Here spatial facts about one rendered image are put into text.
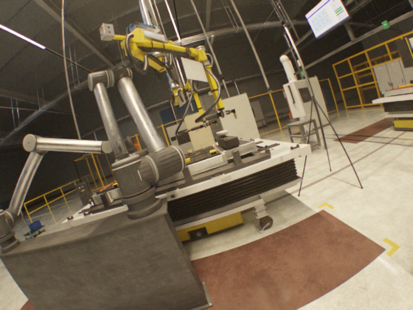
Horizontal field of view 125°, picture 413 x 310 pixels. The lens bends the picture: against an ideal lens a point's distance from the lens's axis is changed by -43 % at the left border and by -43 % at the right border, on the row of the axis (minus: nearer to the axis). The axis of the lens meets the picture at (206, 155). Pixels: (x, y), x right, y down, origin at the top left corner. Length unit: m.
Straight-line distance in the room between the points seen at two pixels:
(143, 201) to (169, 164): 0.29
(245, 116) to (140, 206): 5.95
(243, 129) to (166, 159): 5.65
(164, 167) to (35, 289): 1.70
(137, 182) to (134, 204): 0.14
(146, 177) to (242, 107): 5.89
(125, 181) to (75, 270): 0.82
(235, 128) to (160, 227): 5.78
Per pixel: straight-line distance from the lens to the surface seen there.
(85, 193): 7.74
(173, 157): 1.24
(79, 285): 1.67
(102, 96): 1.53
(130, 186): 1.14
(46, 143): 1.73
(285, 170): 2.20
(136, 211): 1.17
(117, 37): 1.44
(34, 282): 2.02
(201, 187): 1.68
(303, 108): 4.33
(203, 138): 6.61
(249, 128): 6.78
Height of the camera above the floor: 1.27
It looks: 7 degrees down
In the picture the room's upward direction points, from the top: 18 degrees counter-clockwise
